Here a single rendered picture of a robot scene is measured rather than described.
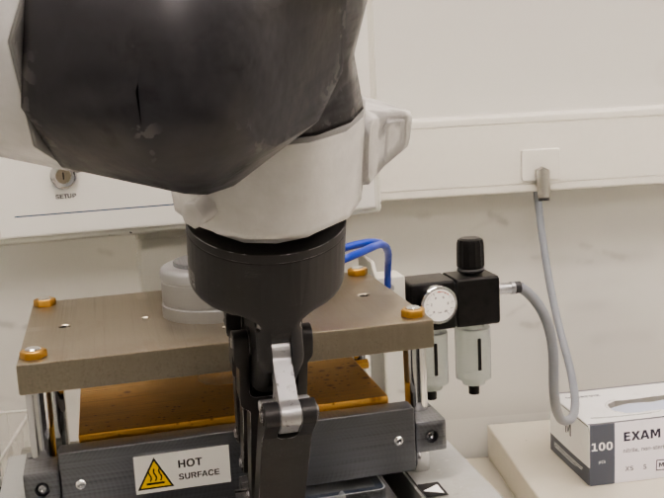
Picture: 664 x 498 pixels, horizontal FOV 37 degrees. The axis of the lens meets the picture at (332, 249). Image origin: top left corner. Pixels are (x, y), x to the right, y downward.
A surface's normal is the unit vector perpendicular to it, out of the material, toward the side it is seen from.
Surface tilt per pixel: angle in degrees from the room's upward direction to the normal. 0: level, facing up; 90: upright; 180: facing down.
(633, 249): 90
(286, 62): 101
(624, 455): 90
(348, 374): 0
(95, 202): 90
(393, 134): 105
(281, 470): 124
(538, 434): 0
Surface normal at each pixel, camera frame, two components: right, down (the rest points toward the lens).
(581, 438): -0.98, 0.08
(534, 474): -0.05, -0.98
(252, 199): -0.05, 0.49
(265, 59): 0.82, 0.31
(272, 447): 0.22, 0.68
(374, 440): 0.23, 0.16
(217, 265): -0.53, 0.40
